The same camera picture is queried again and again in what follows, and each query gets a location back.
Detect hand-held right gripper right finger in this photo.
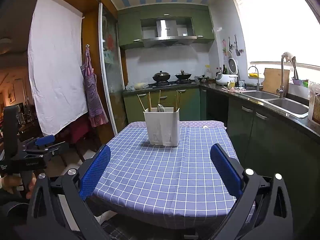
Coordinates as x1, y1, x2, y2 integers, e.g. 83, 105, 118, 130
209, 144, 294, 240

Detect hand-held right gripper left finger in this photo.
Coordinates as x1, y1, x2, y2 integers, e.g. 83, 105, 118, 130
26, 145, 112, 240

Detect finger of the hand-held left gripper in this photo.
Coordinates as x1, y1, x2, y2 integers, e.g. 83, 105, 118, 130
37, 141, 70, 161
21, 134, 56, 153

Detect white plastic utensil holder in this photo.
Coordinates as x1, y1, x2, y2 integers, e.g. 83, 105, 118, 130
143, 107, 180, 147

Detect set of wooden chopsticks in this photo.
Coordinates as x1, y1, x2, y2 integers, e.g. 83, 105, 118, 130
137, 90, 182, 112

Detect person's left hand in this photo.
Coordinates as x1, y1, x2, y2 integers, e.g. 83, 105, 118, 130
0, 174, 37, 200

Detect dark red chair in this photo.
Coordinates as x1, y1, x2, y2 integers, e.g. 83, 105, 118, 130
64, 120, 93, 163

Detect purple checked apron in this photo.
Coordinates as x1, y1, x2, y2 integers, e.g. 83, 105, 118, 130
80, 44, 109, 128

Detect blue checked tablecloth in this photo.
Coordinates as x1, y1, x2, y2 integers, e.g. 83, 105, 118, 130
92, 125, 250, 222

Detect white hanging sheet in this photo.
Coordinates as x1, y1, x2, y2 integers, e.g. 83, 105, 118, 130
27, 0, 89, 137

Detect light green base cabinet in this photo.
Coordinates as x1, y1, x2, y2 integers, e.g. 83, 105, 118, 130
123, 87, 208, 124

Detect dark stone countertop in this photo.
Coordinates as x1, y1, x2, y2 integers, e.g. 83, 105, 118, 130
122, 79, 320, 137

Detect steel double sink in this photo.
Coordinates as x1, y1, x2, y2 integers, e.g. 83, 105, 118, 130
240, 90, 309, 119

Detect white rice cooker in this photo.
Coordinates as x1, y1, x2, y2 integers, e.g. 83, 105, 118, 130
215, 72, 238, 86

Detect small gooseneck tap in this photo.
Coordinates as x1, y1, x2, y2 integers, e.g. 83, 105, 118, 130
248, 66, 261, 92

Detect plastic bag with yellow contents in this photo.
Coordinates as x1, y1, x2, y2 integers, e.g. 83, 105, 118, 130
125, 82, 148, 91

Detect frosted glass sliding door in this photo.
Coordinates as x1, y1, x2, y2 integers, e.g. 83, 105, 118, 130
99, 2, 129, 135

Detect black gas stove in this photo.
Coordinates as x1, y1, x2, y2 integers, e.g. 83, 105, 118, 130
149, 79, 198, 88

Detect wooden cutting board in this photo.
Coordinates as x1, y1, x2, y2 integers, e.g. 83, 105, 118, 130
260, 68, 290, 95

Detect black wok with lid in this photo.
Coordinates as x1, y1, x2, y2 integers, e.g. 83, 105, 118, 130
174, 70, 192, 81
152, 71, 171, 83

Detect white round appliance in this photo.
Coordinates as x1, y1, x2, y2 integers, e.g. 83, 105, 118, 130
227, 57, 239, 75

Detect steel kitchen faucet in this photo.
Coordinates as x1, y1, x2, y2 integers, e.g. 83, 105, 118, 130
276, 52, 297, 99

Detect hanging black spatula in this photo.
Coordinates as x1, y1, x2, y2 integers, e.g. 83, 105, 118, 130
234, 34, 241, 57

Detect black kitchen tongs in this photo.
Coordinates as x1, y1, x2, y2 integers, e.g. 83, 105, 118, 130
291, 57, 299, 80

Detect rag on faucet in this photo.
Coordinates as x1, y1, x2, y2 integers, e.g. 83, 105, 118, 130
282, 52, 296, 63

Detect steel range hood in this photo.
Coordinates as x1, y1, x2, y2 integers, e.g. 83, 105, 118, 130
141, 19, 198, 48

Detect green wall cabinet unit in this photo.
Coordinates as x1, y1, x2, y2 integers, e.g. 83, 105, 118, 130
117, 6, 215, 50

